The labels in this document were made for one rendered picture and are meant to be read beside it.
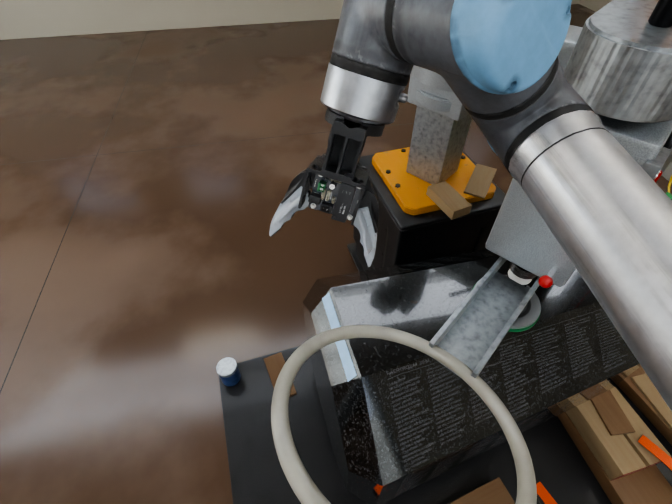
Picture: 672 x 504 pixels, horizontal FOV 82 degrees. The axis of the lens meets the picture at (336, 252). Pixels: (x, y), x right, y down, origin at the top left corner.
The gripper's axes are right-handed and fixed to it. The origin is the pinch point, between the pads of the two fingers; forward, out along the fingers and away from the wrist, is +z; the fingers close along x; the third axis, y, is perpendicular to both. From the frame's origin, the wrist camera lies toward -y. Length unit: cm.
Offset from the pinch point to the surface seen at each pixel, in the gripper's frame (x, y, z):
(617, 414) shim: 141, -86, 83
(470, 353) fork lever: 40, -24, 28
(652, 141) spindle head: 51, -29, -26
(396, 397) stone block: 32, -36, 61
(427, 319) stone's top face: 37, -57, 45
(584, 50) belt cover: 33, -33, -36
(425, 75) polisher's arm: 13, -120, -22
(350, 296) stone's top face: 11, -62, 49
